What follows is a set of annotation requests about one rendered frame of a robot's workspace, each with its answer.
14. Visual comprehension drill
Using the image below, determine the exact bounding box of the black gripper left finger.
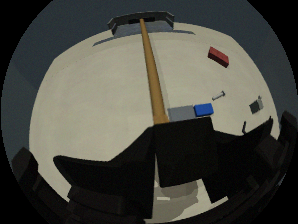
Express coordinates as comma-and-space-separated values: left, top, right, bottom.
53, 127, 156, 218

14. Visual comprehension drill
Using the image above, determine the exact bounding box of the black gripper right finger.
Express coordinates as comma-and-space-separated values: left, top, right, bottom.
202, 119, 274, 204

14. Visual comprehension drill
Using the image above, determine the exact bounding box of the red rectangular block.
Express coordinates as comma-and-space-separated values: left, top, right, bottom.
208, 47, 229, 68

